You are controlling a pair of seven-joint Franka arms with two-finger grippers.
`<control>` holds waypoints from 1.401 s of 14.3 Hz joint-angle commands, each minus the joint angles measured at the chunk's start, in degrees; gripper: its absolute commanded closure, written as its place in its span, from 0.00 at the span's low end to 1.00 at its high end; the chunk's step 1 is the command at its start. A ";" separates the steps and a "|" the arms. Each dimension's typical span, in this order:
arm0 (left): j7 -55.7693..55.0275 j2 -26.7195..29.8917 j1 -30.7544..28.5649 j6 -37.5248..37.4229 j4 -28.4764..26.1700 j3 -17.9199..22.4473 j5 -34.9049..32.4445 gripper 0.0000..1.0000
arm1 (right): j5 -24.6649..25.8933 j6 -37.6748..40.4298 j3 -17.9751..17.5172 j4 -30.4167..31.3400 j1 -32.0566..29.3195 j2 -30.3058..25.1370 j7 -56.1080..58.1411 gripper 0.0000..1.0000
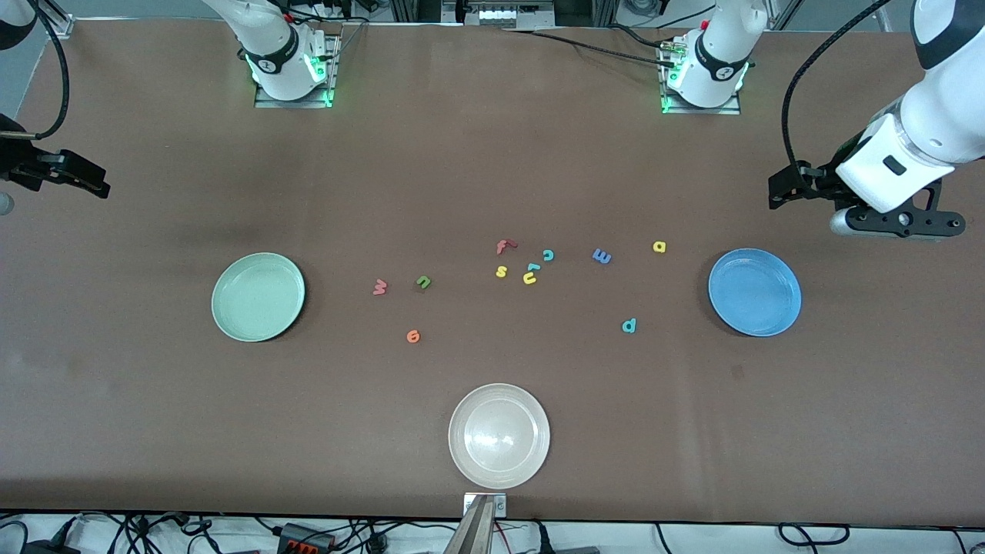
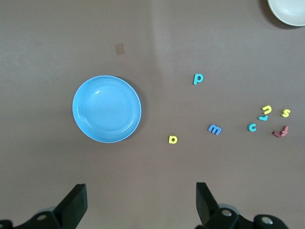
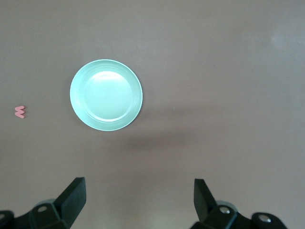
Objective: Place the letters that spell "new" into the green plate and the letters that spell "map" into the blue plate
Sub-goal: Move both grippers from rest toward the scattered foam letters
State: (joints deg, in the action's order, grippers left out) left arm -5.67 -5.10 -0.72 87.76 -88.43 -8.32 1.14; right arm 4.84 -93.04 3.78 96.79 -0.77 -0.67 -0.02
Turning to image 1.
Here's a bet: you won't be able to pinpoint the black orange power strip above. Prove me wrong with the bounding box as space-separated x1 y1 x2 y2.
277 523 336 554

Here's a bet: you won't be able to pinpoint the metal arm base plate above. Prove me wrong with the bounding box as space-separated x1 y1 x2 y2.
660 46 742 116
254 32 341 109

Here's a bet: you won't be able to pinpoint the blue plate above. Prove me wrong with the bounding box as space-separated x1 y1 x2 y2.
708 248 803 338

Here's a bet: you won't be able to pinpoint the aluminium camera mount beam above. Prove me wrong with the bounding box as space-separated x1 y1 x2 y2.
442 496 497 554

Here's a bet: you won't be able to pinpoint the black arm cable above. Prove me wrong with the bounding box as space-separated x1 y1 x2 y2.
0 0 72 141
781 0 893 170

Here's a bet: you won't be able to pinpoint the light green plate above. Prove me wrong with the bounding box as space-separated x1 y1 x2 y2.
212 252 306 342

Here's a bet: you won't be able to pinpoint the beige plate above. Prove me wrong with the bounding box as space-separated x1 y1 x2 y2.
448 383 551 490

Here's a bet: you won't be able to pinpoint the short black table cable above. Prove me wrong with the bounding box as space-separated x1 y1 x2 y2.
606 23 678 50

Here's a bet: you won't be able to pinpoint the aluminium frame profile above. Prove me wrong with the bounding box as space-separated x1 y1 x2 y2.
35 0 75 39
770 0 805 32

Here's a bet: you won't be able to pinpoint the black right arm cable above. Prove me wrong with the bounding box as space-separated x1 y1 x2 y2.
0 0 72 141

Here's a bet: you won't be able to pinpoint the metal camera bracket plate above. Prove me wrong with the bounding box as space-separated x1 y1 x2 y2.
463 492 507 518

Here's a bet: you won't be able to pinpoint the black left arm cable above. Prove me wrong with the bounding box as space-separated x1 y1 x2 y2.
781 0 893 170

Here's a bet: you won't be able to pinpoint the white device on frame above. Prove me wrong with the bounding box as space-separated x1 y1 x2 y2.
442 0 556 30

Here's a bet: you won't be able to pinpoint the black looped cable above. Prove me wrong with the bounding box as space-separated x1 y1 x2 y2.
777 523 851 549

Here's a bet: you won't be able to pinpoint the long black table cable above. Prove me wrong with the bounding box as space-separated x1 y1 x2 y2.
500 28 679 68

